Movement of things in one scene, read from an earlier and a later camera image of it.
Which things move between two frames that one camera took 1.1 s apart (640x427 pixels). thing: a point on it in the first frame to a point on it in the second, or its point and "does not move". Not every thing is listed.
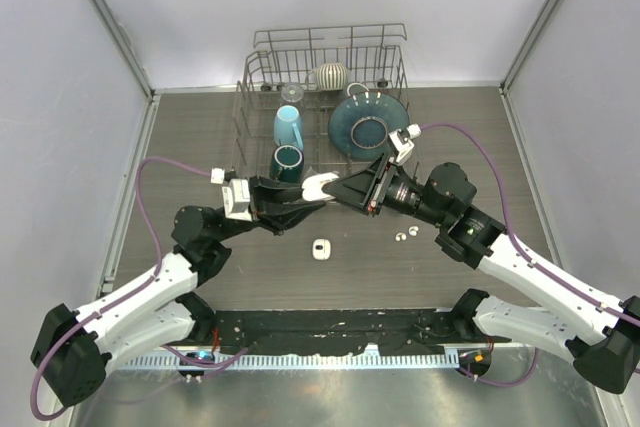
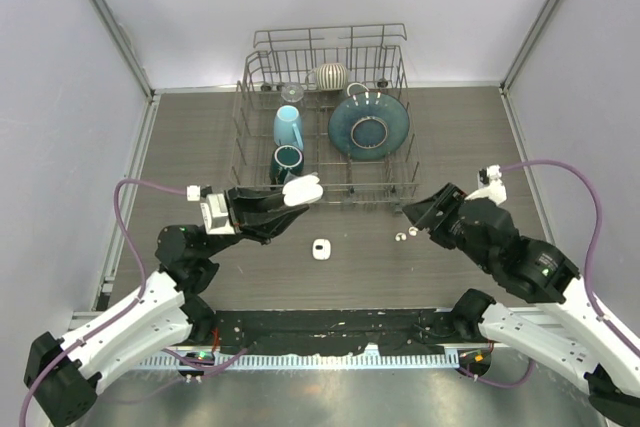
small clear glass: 292,93 does not move
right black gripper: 367,189 to 422,213
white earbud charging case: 321,249 does not move
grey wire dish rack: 320,100 does not move
